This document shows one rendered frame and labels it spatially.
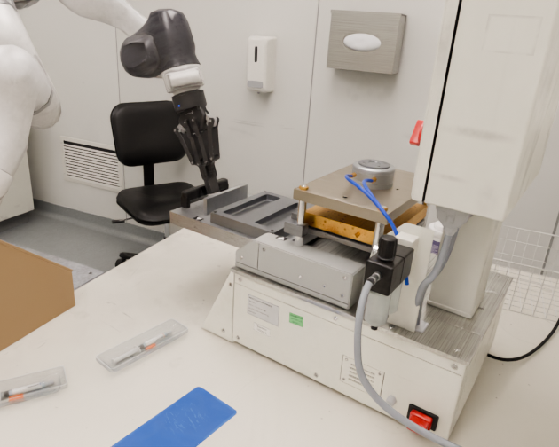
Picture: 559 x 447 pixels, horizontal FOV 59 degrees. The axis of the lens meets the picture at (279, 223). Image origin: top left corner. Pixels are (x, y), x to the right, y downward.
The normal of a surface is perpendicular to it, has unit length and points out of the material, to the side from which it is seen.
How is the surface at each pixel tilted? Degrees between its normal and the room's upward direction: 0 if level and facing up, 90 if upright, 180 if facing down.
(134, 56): 86
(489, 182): 90
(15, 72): 80
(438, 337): 0
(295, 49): 90
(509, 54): 90
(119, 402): 0
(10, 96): 102
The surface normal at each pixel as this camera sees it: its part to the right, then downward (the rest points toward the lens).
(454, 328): 0.07, -0.92
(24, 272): 0.91, 0.21
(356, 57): -0.41, 0.33
